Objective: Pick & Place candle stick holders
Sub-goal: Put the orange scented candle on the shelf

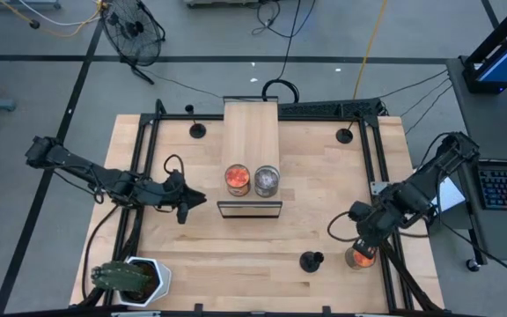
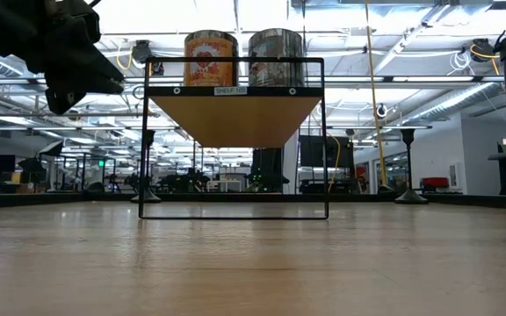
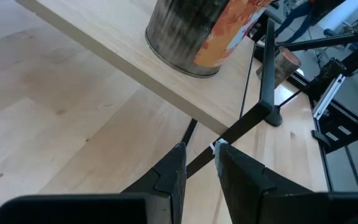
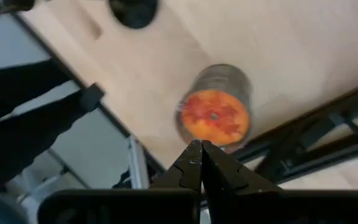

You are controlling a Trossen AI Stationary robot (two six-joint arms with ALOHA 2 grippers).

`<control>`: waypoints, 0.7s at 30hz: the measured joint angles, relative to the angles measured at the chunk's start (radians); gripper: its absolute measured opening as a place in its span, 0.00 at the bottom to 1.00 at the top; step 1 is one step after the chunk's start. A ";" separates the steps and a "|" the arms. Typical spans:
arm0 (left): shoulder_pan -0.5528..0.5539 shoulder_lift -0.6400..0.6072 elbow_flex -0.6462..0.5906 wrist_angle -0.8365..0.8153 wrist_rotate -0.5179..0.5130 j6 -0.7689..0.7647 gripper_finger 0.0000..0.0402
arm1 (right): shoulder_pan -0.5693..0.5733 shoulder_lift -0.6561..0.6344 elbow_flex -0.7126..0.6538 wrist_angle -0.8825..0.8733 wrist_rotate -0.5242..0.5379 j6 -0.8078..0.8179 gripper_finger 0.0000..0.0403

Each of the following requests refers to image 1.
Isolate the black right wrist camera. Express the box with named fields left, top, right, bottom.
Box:
left=352, top=236, right=378, bottom=261

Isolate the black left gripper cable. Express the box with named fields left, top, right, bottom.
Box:
left=163, top=153, right=187, bottom=177

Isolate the black aluminium table frame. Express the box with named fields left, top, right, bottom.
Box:
left=76, top=98, right=446, bottom=317

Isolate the black candlestick holder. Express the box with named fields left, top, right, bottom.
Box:
left=298, top=250, right=326, bottom=274
left=335, top=112, right=363, bottom=145
left=184, top=103, right=208, bottom=140

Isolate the wooden shelf with black frame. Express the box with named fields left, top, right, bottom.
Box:
left=216, top=95, right=284, bottom=220

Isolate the white paper sheet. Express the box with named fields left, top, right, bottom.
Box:
left=429, top=174, right=467, bottom=216

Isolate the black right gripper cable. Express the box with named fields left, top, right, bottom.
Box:
left=327, top=210, right=360, bottom=244

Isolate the black tangled floor cable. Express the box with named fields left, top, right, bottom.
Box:
left=252, top=0, right=317, bottom=40

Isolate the backlit black keyboard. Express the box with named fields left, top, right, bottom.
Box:
left=476, top=168, right=507, bottom=212

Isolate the black looped floor cable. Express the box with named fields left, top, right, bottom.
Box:
left=261, top=0, right=303, bottom=105

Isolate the black floor fan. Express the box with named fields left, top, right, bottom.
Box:
left=99, top=0, right=167, bottom=86

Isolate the white hexagonal plant pot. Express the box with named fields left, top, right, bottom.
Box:
left=115, top=255, right=173, bottom=308

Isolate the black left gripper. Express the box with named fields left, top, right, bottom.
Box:
left=164, top=169, right=208, bottom=209

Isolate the white floor cable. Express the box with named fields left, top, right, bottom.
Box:
left=18, top=0, right=100, bottom=27

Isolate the silver candle jar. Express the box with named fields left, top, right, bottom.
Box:
left=253, top=165, right=282, bottom=199

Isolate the grey side desk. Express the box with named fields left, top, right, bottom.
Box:
left=445, top=55, right=507, bottom=263

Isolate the yellow hanging cable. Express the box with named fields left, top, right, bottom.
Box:
left=351, top=0, right=390, bottom=100

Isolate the green cactus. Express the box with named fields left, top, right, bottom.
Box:
left=90, top=260, right=154, bottom=295

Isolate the orange candle jar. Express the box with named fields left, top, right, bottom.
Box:
left=224, top=163, right=252, bottom=198
left=344, top=245, right=378, bottom=271

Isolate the yellow floor cable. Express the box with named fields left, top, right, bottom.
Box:
left=0, top=0, right=105, bottom=39

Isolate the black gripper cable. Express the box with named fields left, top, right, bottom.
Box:
left=327, top=210, right=360, bottom=244
left=163, top=153, right=187, bottom=177

